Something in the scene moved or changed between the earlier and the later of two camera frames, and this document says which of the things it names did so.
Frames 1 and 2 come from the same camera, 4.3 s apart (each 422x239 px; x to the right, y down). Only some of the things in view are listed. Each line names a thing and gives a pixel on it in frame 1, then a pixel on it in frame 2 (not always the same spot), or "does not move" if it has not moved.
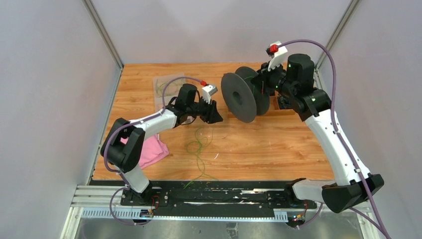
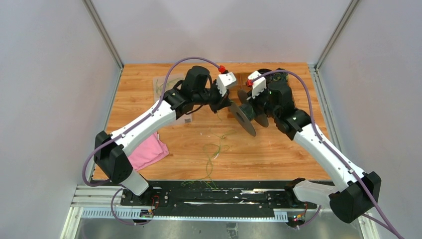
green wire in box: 171,88 does not move
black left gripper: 212,115 to 222,101
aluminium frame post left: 93,14 does not move
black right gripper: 262,77 to 253,102
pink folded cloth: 153,149 does not move
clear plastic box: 171,90 does not move
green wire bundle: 202,140 to 212,152
